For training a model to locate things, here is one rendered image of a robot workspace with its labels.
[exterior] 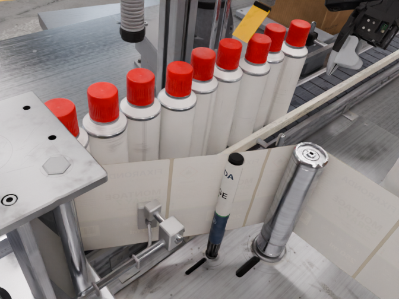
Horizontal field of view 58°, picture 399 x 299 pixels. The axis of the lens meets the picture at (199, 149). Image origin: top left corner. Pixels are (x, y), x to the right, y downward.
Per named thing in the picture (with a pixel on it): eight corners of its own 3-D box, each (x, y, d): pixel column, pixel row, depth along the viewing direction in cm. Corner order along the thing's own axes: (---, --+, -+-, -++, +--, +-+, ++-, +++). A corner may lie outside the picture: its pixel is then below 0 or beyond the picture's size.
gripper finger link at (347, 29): (335, 50, 75) (361, 10, 72) (329, 47, 75) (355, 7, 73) (342, 56, 79) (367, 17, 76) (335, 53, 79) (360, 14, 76)
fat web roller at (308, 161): (270, 269, 49) (317, 175, 36) (245, 245, 51) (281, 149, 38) (290, 250, 51) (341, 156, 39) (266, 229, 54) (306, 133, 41)
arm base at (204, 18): (187, 56, 77) (192, 12, 70) (157, 21, 86) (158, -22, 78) (244, 42, 84) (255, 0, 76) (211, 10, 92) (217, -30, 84)
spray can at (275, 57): (243, 139, 68) (270, 36, 54) (231, 121, 71) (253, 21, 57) (266, 134, 70) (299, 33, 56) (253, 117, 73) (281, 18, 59)
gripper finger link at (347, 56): (342, 82, 75) (369, 41, 72) (318, 69, 78) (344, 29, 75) (345, 85, 78) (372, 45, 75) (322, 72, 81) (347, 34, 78)
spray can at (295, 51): (274, 133, 70) (307, 33, 56) (252, 120, 72) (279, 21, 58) (287, 122, 73) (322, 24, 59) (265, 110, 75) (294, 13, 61)
